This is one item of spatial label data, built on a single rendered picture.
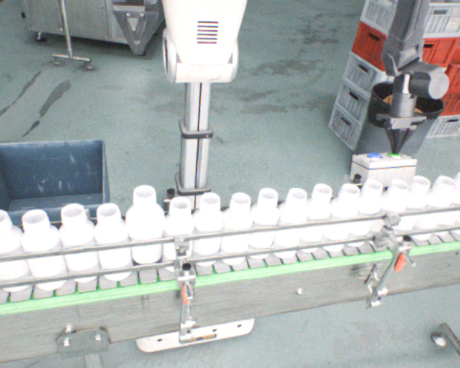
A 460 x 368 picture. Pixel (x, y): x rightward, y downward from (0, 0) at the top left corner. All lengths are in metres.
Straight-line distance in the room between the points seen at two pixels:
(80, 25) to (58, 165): 3.30
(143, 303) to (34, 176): 0.69
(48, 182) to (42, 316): 0.64
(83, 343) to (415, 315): 1.73
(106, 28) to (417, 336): 3.79
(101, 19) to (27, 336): 3.83
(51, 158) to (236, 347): 1.12
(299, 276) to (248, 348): 1.03
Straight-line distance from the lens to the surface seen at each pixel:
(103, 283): 0.83
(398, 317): 2.24
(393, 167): 1.08
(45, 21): 4.71
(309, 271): 0.91
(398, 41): 1.01
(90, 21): 4.52
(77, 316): 0.86
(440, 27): 3.21
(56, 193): 1.44
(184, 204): 0.75
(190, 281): 0.72
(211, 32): 1.19
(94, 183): 1.41
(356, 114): 3.25
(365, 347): 2.06
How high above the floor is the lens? 1.65
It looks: 39 degrees down
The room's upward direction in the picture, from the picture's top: 8 degrees clockwise
